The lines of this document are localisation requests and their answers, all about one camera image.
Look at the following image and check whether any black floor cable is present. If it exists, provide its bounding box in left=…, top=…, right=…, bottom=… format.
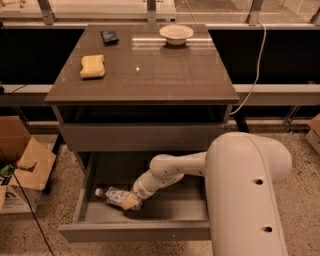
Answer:
left=6, top=164, right=54, bottom=256

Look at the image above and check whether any grey drawer cabinet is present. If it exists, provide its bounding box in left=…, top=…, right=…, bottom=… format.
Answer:
left=44, top=23, right=240, bottom=174

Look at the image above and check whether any yellow sponge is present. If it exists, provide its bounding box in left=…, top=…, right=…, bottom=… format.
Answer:
left=80, top=55, right=105, bottom=79

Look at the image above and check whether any open grey middle drawer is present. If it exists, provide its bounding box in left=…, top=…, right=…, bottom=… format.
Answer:
left=59, top=152, right=210, bottom=242

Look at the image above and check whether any dark blue snack packet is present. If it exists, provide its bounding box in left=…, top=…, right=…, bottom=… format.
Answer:
left=101, top=31, right=119, bottom=45

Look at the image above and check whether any metal window rail frame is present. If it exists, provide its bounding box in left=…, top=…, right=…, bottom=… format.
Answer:
left=0, top=0, right=320, bottom=29

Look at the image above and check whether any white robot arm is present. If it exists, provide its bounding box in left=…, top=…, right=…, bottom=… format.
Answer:
left=121, top=132, right=292, bottom=256

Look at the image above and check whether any cardboard box at right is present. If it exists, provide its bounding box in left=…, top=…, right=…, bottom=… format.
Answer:
left=306, top=113, right=320, bottom=155

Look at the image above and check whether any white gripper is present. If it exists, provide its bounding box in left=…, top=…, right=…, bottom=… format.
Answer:
left=120, top=179, right=155, bottom=210

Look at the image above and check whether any white power cable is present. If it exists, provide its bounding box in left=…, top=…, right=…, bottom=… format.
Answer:
left=229, top=21, right=268, bottom=117

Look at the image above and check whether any brown cardboard box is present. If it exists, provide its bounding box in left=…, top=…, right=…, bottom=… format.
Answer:
left=0, top=116, right=56, bottom=214

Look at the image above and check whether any white ceramic bowl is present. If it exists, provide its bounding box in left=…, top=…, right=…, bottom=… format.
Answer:
left=159, top=24, right=194, bottom=45

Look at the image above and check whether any closed grey top drawer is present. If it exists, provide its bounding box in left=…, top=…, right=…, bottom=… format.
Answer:
left=60, top=124, right=224, bottom=152

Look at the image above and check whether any clear plastic water bottle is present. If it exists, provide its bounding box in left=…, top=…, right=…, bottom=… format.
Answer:
left=95, top=187, right=134, bottom=210

